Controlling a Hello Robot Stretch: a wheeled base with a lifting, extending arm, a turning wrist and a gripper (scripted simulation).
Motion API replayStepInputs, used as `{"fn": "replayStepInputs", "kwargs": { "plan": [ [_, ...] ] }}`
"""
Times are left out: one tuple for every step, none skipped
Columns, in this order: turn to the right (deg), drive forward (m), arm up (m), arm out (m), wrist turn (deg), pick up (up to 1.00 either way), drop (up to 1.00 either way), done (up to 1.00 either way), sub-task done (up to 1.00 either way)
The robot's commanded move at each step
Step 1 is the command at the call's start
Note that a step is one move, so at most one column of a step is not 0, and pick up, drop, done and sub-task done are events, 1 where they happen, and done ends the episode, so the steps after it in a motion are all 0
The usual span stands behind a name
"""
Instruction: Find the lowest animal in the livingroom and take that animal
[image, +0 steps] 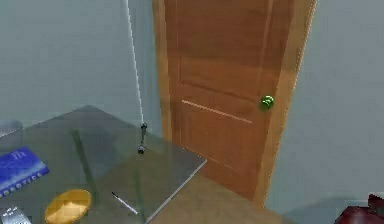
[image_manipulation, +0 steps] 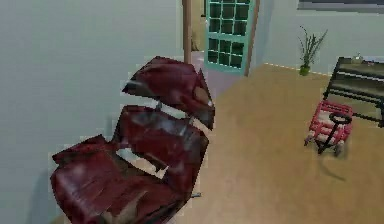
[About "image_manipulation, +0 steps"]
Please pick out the dark red leather lounge chair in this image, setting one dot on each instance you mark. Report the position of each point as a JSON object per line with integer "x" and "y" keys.
{"x": 150, "y": 140}

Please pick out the teal glass-paned door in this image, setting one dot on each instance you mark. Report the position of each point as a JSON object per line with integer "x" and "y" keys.
{"x": 230, "y": 33}

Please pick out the green house plant in pot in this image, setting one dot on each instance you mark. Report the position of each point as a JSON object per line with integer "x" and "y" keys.
{"x": 308, "y": 50}

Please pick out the red toy wagon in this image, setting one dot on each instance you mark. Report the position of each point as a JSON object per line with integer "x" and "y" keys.
{"x": 328, "y": 128}

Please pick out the black shelf table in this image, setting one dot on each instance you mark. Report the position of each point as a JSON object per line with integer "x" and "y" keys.
{"x": 360, "y": 80}

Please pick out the small pale object on table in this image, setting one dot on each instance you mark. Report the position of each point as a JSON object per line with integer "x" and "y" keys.
{"x": 357, "y": 58}

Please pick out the dark framed window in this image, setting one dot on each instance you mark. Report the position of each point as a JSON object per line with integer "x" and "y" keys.
{"x": 340, "y": 6}

